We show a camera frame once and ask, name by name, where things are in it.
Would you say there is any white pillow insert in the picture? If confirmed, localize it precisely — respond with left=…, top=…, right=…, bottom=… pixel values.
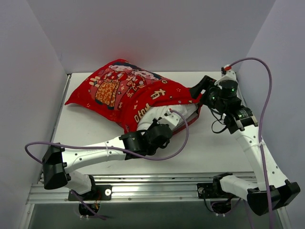
left=137, top=104, right=198, bottom=132

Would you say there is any red printed pillowcase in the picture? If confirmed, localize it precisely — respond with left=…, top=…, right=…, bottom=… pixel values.
left=66, top=59, right=201, bottom=133

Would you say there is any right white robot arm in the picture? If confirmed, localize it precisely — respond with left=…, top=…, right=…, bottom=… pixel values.
left=190, top=75, right=300, bottom=216

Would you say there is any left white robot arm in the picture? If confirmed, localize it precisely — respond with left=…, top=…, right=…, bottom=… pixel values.
left=42, top=118, right=175, bottom=200

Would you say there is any right side aluminium rail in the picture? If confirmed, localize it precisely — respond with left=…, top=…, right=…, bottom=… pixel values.
left=234, top=72, right=252, bottom=109

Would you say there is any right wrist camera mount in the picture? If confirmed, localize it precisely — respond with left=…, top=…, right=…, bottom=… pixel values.
left=221, top=65, right=237, bottom=82

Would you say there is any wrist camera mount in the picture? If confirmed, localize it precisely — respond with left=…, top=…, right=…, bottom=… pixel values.
left=163, top=109, right=181, bottom=130
left=221, top=65, right=237, bottom=82

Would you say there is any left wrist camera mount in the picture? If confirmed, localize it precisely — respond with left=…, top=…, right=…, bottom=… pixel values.
left=163, top=109, right=181, bottom=130

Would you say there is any aluminium front rail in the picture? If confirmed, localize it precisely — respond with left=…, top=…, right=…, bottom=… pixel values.
left=26, top=172, right=256, bottom=204

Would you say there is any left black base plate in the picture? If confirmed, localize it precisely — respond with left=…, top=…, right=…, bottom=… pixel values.
left=73, top=185, right=112, bottom=201

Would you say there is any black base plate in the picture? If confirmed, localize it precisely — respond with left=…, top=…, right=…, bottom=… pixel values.
left=196, top=182, right=230, bottom=199
left=73, top=185, right=112, bottom=201

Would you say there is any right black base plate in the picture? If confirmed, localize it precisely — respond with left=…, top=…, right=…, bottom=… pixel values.
left=196, top=182, right=230, bottom=199

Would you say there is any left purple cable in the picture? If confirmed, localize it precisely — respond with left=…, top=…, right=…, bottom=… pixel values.
left=24, top=109, right=190, bottom=220

